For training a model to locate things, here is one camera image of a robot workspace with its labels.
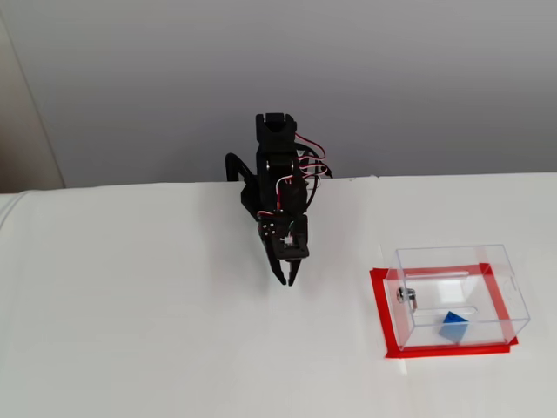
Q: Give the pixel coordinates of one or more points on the silver metal lock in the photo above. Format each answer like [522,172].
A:
[407,297]

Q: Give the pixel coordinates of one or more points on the red tape frame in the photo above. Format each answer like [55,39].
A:
[378,305]

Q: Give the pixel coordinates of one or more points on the blue lego brick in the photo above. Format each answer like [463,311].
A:
[452,328]

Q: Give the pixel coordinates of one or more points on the black wrist camera board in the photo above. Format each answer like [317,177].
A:
[296,248]

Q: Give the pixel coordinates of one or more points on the transparent plastic box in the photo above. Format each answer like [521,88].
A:
[435,257]

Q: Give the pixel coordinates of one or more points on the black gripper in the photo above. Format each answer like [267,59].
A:
[278,252]

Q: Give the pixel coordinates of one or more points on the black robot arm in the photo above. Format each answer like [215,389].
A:
[274,143]

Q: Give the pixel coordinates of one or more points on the black table clamp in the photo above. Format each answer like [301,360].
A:
[232,163]

